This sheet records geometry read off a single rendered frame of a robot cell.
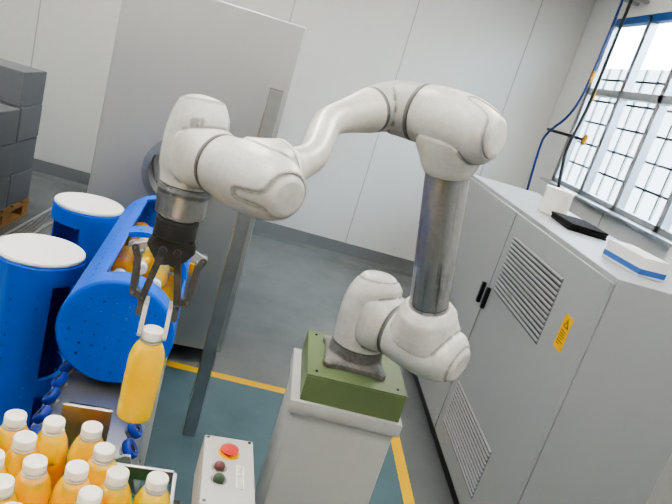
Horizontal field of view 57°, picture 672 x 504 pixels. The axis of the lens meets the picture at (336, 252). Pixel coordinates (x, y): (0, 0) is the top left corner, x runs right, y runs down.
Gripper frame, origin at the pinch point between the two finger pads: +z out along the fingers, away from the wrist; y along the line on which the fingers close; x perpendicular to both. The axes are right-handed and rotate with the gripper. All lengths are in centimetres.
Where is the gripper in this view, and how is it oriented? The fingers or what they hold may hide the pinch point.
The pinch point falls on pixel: (155, 319)
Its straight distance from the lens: 120.5
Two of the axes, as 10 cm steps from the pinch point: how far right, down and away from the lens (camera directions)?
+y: -9.5, -2.2, -2.2
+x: 1.5, 3.2, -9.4
